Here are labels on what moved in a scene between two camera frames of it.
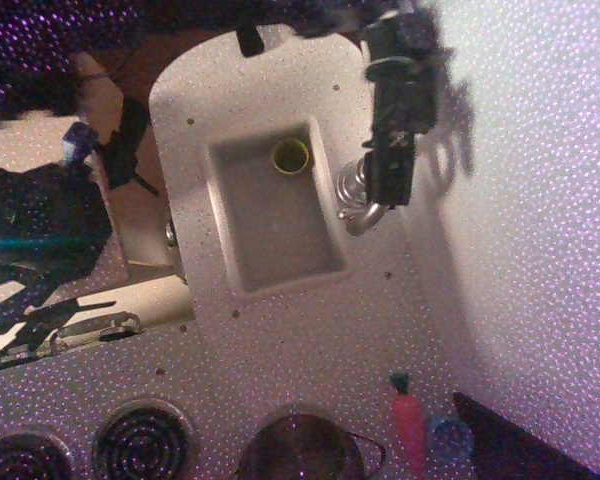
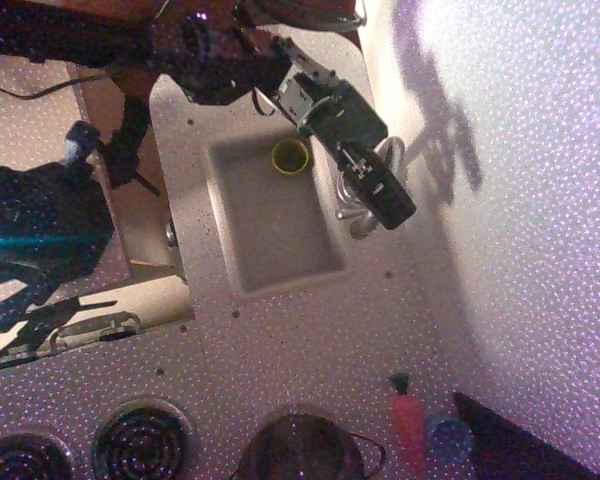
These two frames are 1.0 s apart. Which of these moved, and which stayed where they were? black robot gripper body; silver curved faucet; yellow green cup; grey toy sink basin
Moved: black robot gripper body
Stayed: silver curved faucet; yellow green cup; grey toy sink basin
